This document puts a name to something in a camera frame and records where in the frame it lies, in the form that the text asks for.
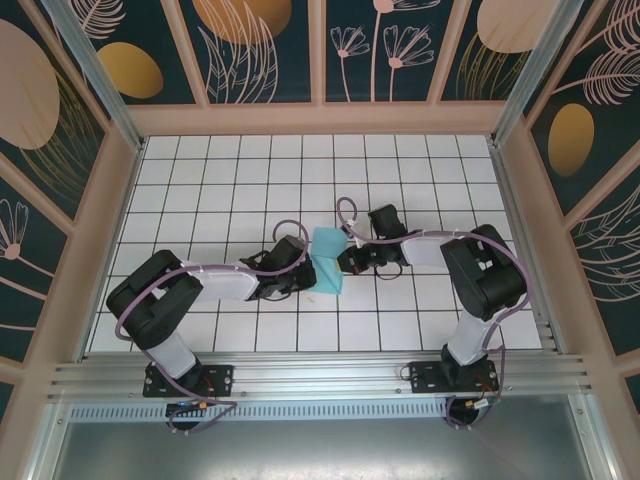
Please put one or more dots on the light blue cloth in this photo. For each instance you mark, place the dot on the light blue cloth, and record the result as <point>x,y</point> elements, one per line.
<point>327,240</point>

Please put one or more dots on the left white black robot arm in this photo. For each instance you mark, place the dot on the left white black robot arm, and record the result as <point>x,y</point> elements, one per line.
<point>220,285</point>

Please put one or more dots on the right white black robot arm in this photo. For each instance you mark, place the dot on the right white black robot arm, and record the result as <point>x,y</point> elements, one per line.
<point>425,250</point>

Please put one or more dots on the grey metal sheet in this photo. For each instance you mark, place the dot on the grey metal sheet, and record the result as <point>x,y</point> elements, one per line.
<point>320,450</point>

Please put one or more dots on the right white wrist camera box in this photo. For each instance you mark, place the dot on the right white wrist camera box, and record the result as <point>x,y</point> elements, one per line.
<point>356,236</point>

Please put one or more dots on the aluminium mounting rail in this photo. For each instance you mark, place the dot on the aluminium mounting rail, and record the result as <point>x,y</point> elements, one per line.
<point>320,375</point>

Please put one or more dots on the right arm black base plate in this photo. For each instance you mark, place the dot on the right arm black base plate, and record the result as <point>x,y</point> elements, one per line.
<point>425,377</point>

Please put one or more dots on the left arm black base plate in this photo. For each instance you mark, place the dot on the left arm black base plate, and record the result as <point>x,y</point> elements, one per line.
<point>220,380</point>

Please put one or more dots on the aluminium side rail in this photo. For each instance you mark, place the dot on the aluminium side rail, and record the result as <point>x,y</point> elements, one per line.
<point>511,200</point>

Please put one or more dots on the aluminium frame post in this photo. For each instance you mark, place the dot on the aluminium frame post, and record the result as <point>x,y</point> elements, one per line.
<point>537,75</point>
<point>101,85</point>

